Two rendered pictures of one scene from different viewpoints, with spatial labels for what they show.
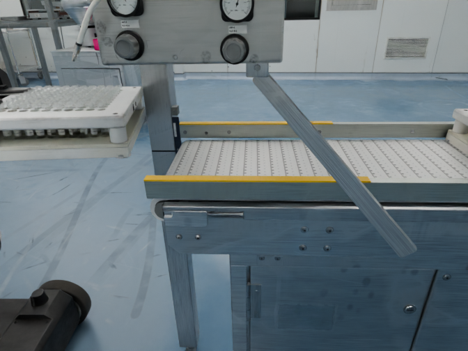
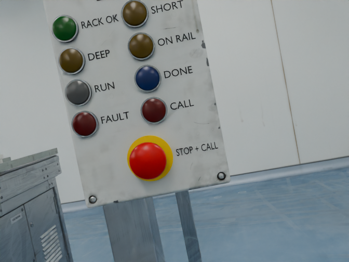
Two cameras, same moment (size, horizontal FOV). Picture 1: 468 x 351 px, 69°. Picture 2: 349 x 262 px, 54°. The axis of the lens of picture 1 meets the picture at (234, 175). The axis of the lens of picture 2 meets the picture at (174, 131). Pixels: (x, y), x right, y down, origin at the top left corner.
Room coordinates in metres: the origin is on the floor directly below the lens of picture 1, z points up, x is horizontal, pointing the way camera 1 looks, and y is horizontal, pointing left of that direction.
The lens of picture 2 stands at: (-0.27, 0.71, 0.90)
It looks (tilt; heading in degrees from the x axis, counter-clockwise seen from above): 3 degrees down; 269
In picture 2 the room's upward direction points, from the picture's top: 11 degrees counter-clockwise
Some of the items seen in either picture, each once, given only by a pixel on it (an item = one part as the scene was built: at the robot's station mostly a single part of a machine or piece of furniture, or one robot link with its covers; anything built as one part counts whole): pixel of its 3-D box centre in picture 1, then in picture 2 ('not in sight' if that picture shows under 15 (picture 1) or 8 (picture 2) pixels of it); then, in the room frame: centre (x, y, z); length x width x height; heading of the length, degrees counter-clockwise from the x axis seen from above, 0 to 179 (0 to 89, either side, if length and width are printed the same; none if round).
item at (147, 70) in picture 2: not in sight; (147, 78); (-0.25, 0.33, 0.94); 0.03 x 0.01 x 0.03; 176
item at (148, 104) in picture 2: not in sight; (153, 110); (-0.25, 0.33, 0.90); 0.03 x 0.01 x 0.03; 176
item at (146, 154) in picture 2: not in sight; (149, 158); (-0.24, 0.33, 0.85); 0.04 x 0.04 x 0.04; 86
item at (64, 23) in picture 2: not in sight; (64, 28); (-0.17, 0.32, 1.01); 0.03 x 0.01 x 0.03; 176
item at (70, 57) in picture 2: not in sight; (70, 60); (-0.17, 0.32, 0.98); 0.03 x 0.01 x 0.03; 176
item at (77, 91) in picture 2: not in sight; (77, 92); (-0.17, 0.32, 0.94); 0.03 x 0.01 x 0.03; 176
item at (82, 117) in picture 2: not in sight; (84, 123); (-0.17, 0.32, 0.90); 0.03 x 0.01 x 0.03; 176
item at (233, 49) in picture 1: (234, 46); not in sight; (0.40, 0.00, 1.03); 0.03 x 0.03 x 0.04; 86
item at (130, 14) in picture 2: not in sight; (134, 13); (-0.25, 0.33, 1.01); 0.03 x 0.01 x 0.03; 176
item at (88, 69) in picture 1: (109, 90); not in sight; (3.20, 1.15, 0.38); 0.63 x 0.57 x 0.76; 81
